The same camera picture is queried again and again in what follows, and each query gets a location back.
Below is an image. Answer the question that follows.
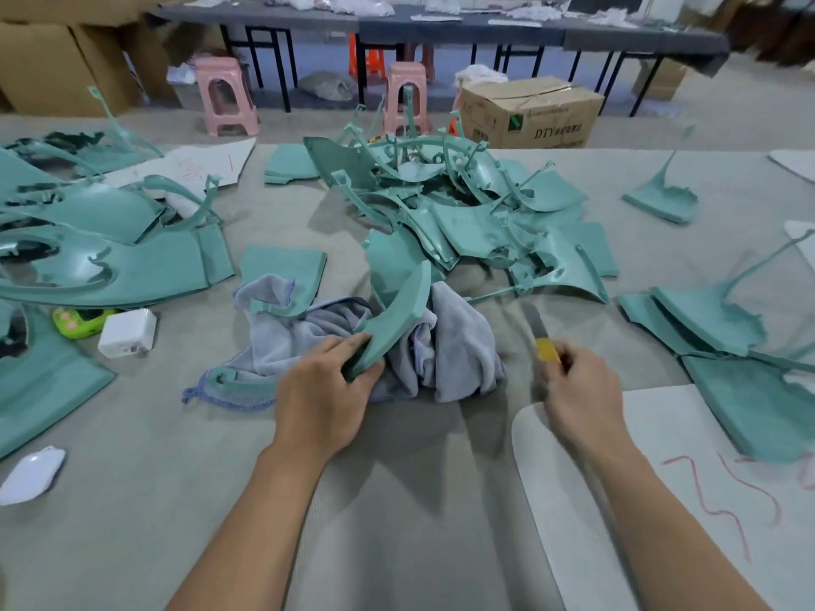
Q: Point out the orange object under table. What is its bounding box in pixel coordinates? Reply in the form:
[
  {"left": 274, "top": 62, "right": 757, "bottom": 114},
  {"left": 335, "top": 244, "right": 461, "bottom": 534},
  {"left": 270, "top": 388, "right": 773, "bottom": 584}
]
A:
[{"left": 349, "top": 34, "right": 386, "bottom": 82}]

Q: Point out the green and yellow gadget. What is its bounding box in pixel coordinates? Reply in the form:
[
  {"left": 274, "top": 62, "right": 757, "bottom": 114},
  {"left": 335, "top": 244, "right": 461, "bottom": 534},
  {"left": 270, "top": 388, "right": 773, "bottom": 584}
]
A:
[{"left": 51, "top": 305, "right": 119, "bottom": 341}]

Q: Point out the pink plastic stool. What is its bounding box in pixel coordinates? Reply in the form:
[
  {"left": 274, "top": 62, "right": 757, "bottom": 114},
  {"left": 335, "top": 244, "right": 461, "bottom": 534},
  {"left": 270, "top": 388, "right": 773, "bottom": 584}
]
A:
[
  {"left": 191, "top": 54, "right": 262, "bottom": 138},
  {"left": 383, "top": 60, "right": 430, "bottom": 136}
]

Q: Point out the white paper sheet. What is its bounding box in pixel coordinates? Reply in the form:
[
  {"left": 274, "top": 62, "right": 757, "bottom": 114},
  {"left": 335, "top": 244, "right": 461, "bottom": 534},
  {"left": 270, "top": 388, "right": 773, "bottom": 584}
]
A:
[{"left": 102, "top": 137, "right": 257, "bottom": 201}]

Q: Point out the yellow-handled deburring knife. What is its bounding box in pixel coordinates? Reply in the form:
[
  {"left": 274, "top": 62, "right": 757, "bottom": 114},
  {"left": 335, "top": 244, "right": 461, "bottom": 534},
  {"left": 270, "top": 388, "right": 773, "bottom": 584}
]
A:
[{"left": 528, "top": 299, "right": 565, "bottom": 367}]

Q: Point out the pile of green plastic parts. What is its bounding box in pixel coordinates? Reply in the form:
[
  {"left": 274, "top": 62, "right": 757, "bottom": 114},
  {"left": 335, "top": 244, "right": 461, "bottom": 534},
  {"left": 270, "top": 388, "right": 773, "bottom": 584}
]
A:
[{"left": 0, "top": 85, "right": 815, "bottom": 463}]

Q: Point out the white oval plastic piece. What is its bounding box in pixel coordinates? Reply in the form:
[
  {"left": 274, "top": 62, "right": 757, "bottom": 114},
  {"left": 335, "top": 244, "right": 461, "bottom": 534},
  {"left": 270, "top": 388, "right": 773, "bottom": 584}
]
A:
[{"left": 0, "top": 445, "right": 68, "bottom": 507}]

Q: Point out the white foam sheet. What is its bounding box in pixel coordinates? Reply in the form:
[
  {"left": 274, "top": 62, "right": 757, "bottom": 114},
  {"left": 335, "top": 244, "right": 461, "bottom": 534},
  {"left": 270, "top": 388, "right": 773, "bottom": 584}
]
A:
[
  {"left": 767, "top": 149, "right": 815, "bottom": 186},
  {"left": 512, "top": 383, "right": 815, "bottom": 611}
]

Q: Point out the person's right forearm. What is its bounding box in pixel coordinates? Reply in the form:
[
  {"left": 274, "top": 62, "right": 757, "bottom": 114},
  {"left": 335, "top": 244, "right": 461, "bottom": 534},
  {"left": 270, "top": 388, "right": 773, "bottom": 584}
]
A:
[{"left": 592, "top": 439, "right": 774, "bottom": 611}]

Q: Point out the person's right hand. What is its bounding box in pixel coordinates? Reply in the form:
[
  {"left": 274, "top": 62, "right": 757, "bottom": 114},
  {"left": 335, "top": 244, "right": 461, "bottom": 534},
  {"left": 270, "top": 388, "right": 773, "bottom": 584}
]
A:
[{"left": 541, "top": 343, "right": 636, "bottom": 468}]

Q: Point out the single green plastic part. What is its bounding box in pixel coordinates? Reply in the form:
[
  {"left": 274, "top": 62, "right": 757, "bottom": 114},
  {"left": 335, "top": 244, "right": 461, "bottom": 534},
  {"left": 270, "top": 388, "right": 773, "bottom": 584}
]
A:
[{"left": 204, "top": 258, "right": 435, "bottom": 402}]

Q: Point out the long grey work table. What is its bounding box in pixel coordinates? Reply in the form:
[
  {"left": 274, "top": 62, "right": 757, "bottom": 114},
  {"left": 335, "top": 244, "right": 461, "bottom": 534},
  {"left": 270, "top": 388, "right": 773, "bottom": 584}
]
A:
[{"left": 146, "top": 0, "right": 733, "bottom": 118}]

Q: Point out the person's left hand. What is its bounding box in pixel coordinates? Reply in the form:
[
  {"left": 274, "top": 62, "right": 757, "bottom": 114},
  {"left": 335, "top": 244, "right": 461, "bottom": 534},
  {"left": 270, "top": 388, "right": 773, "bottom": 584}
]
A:
[{"left": 271, "top": 332, "right": 386, "bottom": 468}]

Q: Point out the white power adapter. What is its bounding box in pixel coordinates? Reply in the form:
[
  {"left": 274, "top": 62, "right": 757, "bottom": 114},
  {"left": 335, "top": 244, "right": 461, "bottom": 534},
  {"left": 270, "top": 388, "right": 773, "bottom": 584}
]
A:
[{"left": 98, "top": 307, "right": 160, "bottom": 360}]

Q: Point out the person's left forearm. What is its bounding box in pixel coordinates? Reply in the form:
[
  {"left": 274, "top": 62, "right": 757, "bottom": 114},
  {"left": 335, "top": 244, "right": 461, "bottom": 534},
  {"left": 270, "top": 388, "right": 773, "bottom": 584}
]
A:
[{"left": 166, "top": 439, "right": 340, "bottom": 611}]

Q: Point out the grey-blue wiping cloth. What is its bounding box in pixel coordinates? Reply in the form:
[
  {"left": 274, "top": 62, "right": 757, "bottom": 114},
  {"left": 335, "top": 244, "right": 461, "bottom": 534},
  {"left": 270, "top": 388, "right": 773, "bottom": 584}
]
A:
[{"left": 182, "top": 273, "right": 507, "bottom": 412}]

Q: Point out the stack of brown cardboard boxes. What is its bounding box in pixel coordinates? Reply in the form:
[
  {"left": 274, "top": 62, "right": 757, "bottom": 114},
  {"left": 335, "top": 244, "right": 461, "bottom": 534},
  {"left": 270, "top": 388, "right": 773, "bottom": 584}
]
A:
[{"left": 0, "top": 0, "right": 226, "bottom": 118}]

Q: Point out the heap of clear plastic bags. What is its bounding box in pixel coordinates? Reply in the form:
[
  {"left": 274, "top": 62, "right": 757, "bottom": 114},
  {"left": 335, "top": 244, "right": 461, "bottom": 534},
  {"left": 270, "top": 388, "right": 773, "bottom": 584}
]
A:
[{"left": 184, "top": 0, "right": 399, "bottom": 19}]

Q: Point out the brown cardboard box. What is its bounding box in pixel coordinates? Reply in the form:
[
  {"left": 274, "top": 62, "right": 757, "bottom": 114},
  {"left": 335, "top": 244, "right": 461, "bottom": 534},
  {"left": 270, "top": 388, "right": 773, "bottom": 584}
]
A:
[{"left": 456, "top": 76, "right": 606, "bottom": 151}]

